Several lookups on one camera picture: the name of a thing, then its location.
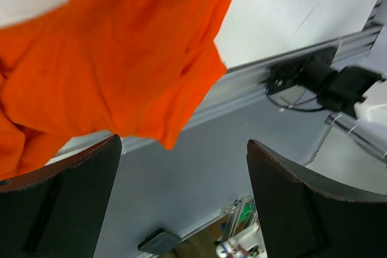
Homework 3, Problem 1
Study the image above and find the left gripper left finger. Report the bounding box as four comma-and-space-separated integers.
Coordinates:
1, 135, 122, 257

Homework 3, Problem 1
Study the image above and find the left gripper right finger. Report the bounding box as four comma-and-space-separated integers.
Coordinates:
247, 140, 386, 257

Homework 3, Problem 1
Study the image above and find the orange t shirt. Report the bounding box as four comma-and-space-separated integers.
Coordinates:
1, 0, 232, 179

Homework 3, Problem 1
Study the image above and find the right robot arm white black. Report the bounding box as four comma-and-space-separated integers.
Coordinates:
297, 59, 386, 118

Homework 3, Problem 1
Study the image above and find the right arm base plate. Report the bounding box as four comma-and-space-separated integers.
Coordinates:
265, 47, 337, 95

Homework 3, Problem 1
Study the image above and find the aluminium rail frame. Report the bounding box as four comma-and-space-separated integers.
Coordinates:
45, 0, 387, 168

